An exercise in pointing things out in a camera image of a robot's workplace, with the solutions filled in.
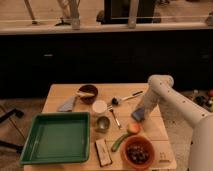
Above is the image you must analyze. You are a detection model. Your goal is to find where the green plastic tray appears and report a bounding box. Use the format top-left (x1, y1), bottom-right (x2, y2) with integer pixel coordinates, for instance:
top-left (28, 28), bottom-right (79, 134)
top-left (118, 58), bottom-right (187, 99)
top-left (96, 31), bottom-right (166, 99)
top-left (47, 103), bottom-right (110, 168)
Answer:
top-left (20, 112), bottom-right (90, 165)

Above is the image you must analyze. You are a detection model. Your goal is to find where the green cucumber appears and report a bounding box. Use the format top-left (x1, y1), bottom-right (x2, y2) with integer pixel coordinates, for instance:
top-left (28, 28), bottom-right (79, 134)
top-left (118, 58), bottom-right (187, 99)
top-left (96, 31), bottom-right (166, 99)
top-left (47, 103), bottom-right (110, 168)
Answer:
top-left (111, 133), bottom-right (131, 152)

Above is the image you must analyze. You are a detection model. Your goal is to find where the black white eraser block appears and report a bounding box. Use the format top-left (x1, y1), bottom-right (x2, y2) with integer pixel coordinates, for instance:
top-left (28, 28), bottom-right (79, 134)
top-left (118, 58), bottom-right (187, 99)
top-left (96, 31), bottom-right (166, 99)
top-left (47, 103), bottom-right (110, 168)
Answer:
top-left (95, 139), bottom-right (112, 167)

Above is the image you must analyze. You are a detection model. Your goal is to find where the dark brown bowl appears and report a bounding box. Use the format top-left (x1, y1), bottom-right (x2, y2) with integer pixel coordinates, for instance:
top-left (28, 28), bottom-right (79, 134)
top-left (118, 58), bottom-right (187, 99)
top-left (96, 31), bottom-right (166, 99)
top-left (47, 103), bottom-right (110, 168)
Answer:
top-left (79, 84), bottom-right (98, 104)

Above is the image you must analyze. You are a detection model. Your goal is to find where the metal spoon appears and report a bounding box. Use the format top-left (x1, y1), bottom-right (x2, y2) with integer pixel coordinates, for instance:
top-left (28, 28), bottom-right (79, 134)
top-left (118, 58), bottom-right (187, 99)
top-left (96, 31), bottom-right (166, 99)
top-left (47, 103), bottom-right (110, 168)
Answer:
top-left (109, 109), bottom-right (122, 129)

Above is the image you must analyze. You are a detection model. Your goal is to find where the wooden spoon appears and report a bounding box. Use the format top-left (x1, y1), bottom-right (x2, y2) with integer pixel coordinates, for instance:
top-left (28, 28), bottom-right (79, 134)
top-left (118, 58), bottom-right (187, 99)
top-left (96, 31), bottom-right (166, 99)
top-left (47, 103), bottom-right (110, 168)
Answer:
top-left (76, 91), bottom-right (95, 98)

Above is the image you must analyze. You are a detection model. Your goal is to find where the grey folded cloth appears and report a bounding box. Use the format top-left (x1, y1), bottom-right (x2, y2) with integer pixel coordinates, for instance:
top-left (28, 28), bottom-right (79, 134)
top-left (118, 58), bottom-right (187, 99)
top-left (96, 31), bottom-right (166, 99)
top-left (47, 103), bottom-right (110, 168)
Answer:
top-left (57, 96), bottom-right (77, 112)

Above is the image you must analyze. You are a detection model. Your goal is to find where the terracotta bowl with grapes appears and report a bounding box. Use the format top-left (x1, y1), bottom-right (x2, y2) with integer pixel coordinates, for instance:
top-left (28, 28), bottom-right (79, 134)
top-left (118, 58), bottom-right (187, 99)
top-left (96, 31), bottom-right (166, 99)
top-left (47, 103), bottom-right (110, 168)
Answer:
top-left (121, 136), bottom-right (155, 171)

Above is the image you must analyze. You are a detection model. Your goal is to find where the orange peach fruit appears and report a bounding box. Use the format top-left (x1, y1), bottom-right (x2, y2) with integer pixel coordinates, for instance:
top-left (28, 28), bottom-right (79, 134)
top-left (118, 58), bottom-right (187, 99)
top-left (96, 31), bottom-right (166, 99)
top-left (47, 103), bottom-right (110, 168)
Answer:
top-left (127, 123), bottom-right (141, 134)

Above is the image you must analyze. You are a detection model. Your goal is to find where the blue sponge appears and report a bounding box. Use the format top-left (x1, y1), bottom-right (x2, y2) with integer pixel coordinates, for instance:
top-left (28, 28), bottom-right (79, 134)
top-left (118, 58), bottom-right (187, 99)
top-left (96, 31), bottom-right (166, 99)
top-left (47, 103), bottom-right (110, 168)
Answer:
top-left (131, 107), bottom-right (145, 122)

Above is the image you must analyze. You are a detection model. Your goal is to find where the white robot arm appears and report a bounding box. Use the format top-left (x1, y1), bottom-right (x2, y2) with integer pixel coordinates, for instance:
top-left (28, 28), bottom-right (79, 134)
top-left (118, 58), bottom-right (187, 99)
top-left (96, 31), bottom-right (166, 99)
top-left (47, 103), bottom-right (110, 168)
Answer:
top-left (140, 75), bottom-right (213, 171)

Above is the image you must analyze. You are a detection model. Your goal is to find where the dish brush white handle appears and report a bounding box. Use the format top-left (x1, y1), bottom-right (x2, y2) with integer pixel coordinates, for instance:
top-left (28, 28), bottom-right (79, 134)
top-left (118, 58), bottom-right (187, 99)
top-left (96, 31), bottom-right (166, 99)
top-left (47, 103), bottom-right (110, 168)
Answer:
top-left (111, 91), bottom-right (143, 106)

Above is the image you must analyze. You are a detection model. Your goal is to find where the white cup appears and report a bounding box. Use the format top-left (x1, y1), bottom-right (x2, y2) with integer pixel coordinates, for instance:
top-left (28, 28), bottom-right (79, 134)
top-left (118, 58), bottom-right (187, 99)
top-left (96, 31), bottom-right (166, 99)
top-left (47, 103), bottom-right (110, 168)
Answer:
top-left (92, 100), bottom-right (107, 116)

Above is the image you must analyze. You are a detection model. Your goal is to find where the small metal cup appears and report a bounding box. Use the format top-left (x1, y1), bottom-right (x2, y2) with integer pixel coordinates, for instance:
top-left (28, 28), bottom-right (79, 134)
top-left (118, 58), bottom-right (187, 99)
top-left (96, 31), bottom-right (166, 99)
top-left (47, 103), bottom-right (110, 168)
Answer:
top-left (97, 116), bottom-right (110, 132)

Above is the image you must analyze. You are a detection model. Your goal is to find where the black chair base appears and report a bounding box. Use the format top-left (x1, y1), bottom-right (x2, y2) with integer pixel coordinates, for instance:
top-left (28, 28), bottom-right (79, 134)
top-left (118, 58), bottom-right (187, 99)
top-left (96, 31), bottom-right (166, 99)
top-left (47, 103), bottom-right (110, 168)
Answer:
top-left (0, 105), bottom-right (25, 154)

